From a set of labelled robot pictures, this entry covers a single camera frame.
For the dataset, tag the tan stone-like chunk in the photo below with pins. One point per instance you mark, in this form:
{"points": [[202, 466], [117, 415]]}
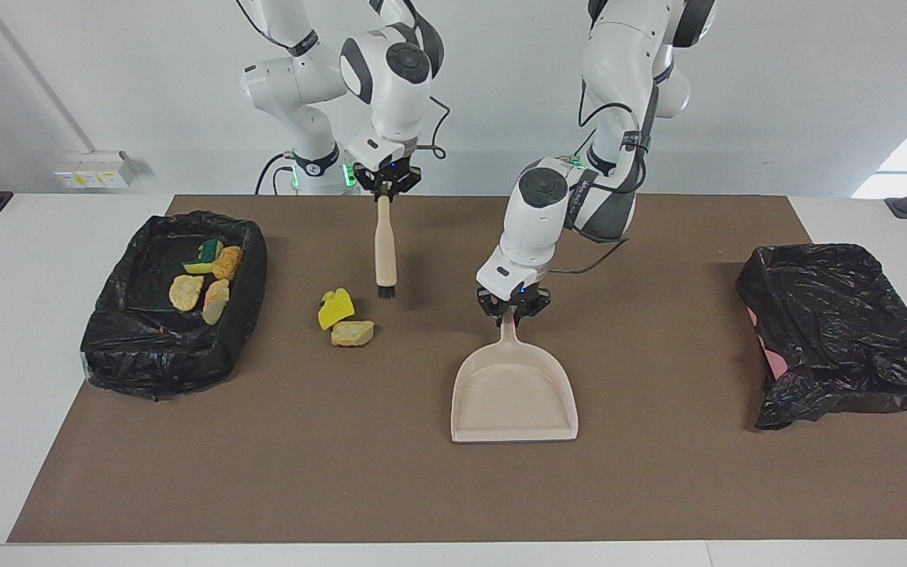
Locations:
{"points": [[353, 333]]}

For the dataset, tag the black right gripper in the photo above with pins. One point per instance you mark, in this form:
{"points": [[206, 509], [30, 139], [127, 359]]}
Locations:
{"points": [[386, 175]]}

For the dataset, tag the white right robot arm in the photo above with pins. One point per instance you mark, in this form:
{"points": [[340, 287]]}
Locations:
{"points": [[390, 87]]}

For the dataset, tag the white wall socket box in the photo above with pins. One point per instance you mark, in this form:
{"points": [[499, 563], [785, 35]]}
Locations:
{"points": [[95, 169]]}

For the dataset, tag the black bag lined pink bin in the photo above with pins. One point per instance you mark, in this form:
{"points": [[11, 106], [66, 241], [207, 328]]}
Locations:
{"points": [[839, 331]]}

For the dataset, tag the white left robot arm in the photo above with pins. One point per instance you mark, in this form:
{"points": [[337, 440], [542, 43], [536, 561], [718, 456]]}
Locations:
{"points": [[536, 228]]}

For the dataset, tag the pale beige foam chunk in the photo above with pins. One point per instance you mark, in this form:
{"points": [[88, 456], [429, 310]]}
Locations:
{"points": [[186, 292]]}

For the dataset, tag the beige plastic dustpan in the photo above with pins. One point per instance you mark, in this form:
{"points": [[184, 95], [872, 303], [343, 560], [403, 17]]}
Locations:
{"points": [[512, 394]]}

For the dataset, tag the brown table mat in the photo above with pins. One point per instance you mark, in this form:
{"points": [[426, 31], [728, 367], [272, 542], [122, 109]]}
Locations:
{"points": [[453, 488]]}

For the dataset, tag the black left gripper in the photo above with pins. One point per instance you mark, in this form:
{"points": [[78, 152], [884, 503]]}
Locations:
{"points": [[512, 303]]}

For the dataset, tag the orange striped bread piece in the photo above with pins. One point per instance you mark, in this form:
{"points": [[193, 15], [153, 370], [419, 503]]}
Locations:
{"points": [[216, 303]]}

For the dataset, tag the brown cork-like roll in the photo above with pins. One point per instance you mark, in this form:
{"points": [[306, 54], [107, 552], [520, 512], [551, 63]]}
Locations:
{"points": [[227, 262]]}

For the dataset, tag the black bag lined blue bin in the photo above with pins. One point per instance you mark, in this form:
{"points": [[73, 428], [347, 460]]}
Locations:
{"points": [[154, 354]]}

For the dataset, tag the large yellow green sponge piece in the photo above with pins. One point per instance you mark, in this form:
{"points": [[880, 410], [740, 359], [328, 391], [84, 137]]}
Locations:
{"points": [[337, 313]]}

